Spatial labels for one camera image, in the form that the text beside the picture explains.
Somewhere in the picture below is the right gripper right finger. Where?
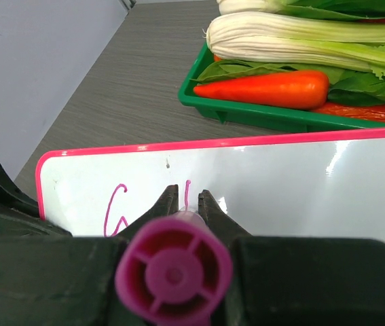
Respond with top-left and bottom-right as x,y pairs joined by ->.
198,190 -> 385,325

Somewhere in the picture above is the pink framed whiteboard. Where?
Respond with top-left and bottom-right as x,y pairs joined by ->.
35,128 -> 385,242

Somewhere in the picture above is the upper bok choy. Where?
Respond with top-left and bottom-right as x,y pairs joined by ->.
217,0 -> 385,21

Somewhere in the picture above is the green leaf spinach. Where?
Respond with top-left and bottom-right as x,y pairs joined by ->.
195,60 -> 385,107

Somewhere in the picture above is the left aluminium frame post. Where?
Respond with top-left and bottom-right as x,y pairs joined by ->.
119,0 -> 136,11

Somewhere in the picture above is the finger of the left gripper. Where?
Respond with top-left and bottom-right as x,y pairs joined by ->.
0,164 -> 71,236

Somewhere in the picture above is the green plastic tray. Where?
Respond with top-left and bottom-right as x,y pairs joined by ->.
178,44 -> 385,133

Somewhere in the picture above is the red chili pepper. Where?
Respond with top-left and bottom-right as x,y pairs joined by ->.
311,102 -> 385,123

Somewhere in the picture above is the lower celery bok choy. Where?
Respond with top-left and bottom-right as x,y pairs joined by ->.
206,12 -> 385,79

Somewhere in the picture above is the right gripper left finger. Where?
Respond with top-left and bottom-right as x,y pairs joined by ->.
0,185 -> 179,325

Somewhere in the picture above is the orange carrot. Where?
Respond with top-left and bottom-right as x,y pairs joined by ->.
194,71 -> 329,110

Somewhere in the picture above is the pink capped whiteboard marker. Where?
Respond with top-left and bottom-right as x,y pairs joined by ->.
115,211 -> 233,325

